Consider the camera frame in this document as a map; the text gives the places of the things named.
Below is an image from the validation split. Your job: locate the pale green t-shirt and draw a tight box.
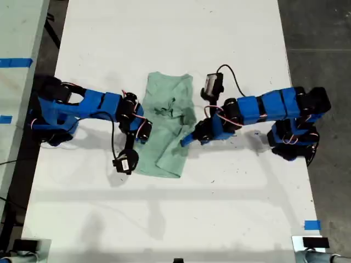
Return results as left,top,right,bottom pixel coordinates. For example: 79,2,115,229
133,71,197,179

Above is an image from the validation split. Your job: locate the square blue tape piece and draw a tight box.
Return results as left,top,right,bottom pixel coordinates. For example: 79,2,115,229
304,220,321,231

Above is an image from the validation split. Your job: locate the long blue tape strip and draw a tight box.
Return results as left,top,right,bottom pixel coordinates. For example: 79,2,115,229
0,58,34,68

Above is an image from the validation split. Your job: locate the small black box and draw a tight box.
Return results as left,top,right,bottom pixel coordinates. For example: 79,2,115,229
302,237,330,249
13,238,41,252

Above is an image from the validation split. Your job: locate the pale grey side table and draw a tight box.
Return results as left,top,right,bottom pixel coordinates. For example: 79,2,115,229
0,0,50,217

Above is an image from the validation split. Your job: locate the pale blue grey tube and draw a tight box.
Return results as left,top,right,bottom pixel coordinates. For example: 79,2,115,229
0,253,39,263
295,249,351,263

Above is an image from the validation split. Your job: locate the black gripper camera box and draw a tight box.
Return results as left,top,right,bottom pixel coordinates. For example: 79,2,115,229
200,72,225,100
111,149,140,175

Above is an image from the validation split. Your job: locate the black camera cable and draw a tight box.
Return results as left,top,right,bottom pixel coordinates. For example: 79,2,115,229
216,64,247,97
79,111,117,162

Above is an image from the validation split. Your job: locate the black arm base cable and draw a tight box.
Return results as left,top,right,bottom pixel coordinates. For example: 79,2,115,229
306,131,321,168

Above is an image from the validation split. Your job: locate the black metal frame bar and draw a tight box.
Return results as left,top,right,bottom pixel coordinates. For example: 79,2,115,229
43,4,61,50

